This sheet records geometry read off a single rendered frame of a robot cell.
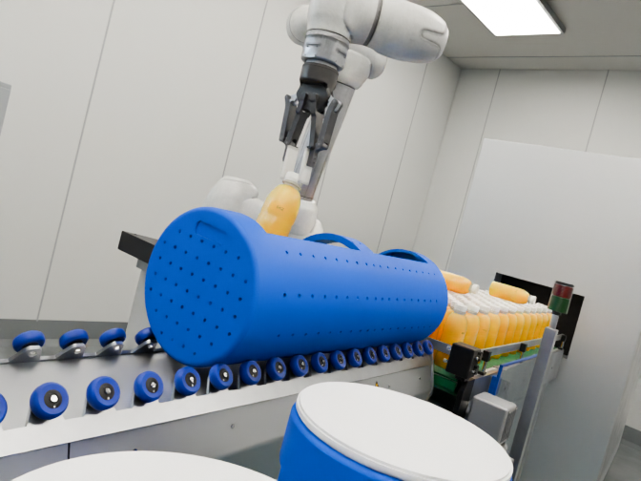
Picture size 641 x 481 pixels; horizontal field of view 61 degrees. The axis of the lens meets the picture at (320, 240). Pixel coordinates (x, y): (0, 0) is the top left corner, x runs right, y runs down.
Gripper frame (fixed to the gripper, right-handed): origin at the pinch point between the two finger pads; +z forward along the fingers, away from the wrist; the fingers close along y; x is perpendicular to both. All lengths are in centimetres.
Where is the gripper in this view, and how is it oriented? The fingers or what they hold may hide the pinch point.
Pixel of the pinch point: (298, 165)
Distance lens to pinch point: 110.8
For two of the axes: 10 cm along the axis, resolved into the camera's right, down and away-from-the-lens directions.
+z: -2.3, 9.7, 0.5
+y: 8.0, 2.2, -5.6
